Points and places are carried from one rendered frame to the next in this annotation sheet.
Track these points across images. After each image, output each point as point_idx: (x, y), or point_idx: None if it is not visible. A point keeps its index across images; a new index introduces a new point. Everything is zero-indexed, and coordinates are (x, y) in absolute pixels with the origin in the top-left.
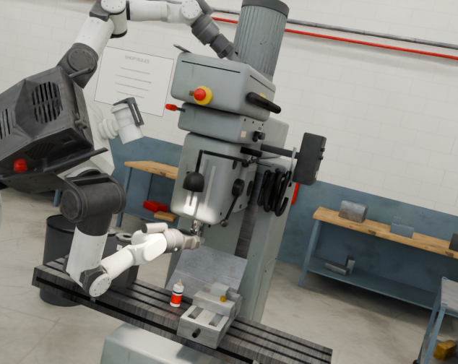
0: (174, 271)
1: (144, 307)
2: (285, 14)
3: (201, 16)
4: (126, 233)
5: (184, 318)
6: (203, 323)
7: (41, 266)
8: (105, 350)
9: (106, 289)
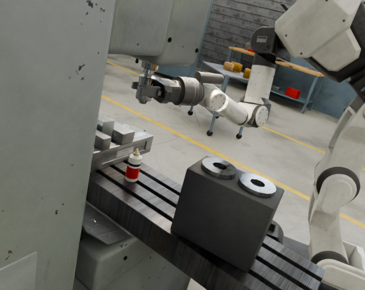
0: (89, 233)
1: (170, 181)
2: None
3: None
4: (221, 173)
5: (150, 134)
6: (135, 128)
7: (318, 271)
8: None
9: None
